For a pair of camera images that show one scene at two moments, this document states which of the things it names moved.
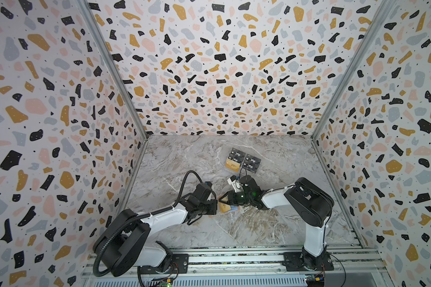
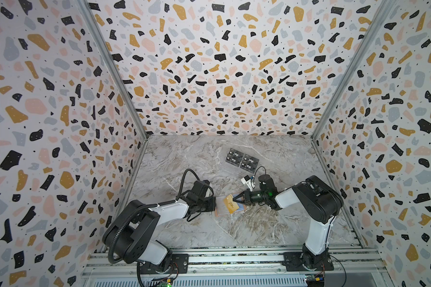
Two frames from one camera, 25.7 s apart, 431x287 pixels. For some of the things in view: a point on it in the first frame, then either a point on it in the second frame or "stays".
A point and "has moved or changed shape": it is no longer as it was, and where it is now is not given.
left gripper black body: (209, 208) stays
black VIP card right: (251, 163) stays
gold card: (233, 165) has moved or changed shape
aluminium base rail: (361, 266) stays
